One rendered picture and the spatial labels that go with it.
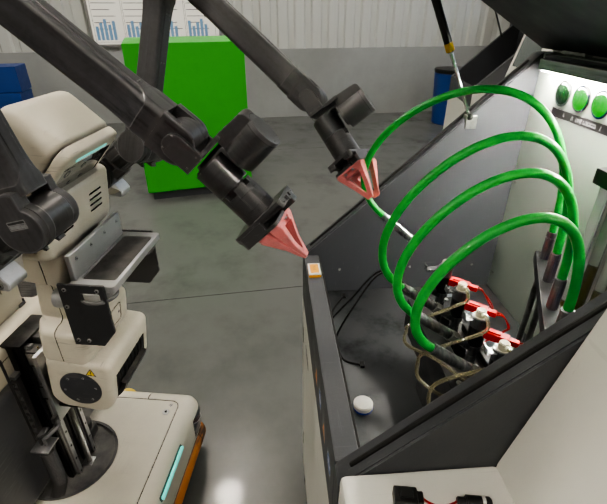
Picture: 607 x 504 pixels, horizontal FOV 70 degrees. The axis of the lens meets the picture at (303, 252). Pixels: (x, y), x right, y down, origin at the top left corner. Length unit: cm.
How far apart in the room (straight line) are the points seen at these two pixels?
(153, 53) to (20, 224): 53
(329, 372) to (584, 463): 42
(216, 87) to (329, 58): 364
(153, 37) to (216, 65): 284
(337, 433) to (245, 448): 120
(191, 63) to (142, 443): 303
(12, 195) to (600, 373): 80
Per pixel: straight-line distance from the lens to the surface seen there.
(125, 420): 174
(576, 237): 66
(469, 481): 70
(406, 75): 780
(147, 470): 159
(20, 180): 79
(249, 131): 61
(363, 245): 119
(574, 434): 62
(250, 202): 64
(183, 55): 394
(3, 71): 683
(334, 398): 79
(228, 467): 188
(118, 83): 66
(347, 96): 96
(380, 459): 66
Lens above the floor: 154
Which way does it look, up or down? 29 degrees down
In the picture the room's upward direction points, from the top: straight up
